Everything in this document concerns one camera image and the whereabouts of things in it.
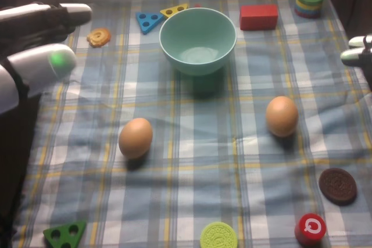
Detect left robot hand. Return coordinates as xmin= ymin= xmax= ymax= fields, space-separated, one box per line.
xmin=0 ymin=0 xmax=93 ymax=115

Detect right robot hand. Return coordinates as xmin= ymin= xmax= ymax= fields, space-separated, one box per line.
xmin=339 ymin=33 xmax=372 ymax=92

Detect brown egg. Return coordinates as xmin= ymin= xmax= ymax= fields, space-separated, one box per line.
xmin=265 ymin=96 xmax=299 ymax=138
xmin=118 ymin=117 xmax=154 ymax=160

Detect teal plastic bowl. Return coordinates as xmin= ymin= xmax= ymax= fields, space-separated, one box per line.
xmin=159 ymin=7 xmax=238 ymax=77

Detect yellow flower biscuit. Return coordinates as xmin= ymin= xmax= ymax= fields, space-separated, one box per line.
xmin=86 ymin=27 xmax=112 ymax=48

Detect red rectangular block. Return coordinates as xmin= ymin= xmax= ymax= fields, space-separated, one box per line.
xmin=239 ymin=4 xmax=279 ymax=31

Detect blue triangle block with holes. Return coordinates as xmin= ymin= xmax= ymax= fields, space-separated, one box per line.
xmin=135 ymin=12 xmax=164 ymax=35

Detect brown sandwich cookie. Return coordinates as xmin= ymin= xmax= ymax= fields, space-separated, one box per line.
xmin=318 ymin=167 xmax=358 ymax=206

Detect yellow triangle block with holes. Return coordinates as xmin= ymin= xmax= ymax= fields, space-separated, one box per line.
xmin=159 ymin=3 xmax=189 ymax=19

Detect green triangle block with holes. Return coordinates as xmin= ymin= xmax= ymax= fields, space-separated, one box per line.
xmin=42 ymin=220 xmax=87 ymax=248

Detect red cylinder with white mark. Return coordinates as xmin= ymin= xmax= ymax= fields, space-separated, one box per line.
xmin=294 ymin=213 xmax=327 ymax=246

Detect blue plaid cloth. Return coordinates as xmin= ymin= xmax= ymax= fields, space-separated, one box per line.
xmin=11 ymin=0 xmax=372 ymax=248

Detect green sandwich cookie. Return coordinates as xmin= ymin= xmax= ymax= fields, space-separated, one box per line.
xmin=199 ymin=221 xmax=238 ymax=248

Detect red wooden ring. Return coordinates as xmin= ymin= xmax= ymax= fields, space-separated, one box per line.
xmin=295 ymin=9 xmax=322 ymax=19

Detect blue wooden ring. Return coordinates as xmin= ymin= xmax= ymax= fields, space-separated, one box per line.
xmin=294 ymin=5 xmax=323 ymax=15

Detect yellow wooden ring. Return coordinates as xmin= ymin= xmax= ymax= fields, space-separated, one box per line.
xmin=295 ymin=0 xmax=323 ymax=11

